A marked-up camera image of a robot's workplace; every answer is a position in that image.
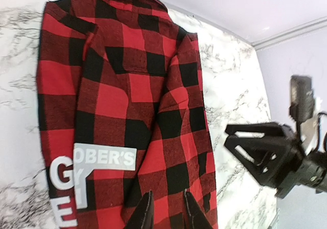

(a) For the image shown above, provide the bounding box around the red black plaid shirt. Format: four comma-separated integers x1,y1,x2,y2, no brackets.
36,0,218,228

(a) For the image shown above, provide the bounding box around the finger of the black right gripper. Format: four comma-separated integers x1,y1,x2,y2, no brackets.
225,122,285,136
224,135,278,186

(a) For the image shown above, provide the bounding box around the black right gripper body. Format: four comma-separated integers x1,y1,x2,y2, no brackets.
258,125,326,198

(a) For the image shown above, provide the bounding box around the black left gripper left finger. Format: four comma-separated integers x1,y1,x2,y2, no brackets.
125,191,154,229

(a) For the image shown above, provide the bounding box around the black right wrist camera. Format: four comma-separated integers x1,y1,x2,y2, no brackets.
289,75,315,124

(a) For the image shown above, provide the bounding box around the right aluminium corner post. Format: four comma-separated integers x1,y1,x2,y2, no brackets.
251,16,326,51

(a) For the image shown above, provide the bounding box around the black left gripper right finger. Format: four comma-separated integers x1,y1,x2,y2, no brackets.
183,190,213,229

